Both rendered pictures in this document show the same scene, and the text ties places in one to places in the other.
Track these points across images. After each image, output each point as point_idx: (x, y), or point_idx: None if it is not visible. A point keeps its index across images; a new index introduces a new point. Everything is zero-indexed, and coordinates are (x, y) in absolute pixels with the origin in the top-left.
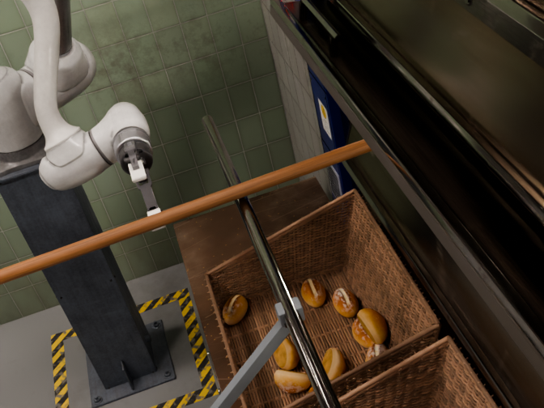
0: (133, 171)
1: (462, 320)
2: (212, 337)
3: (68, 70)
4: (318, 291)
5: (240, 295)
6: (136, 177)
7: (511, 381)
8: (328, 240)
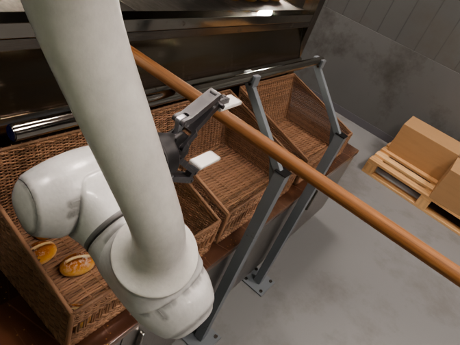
0: (228, 102)
1: (156, 85)
2: (107, 337)
3: None
4: (46, 240)
5: (37, 334)
6: (237, 99)
7: (189, 74)
8: None
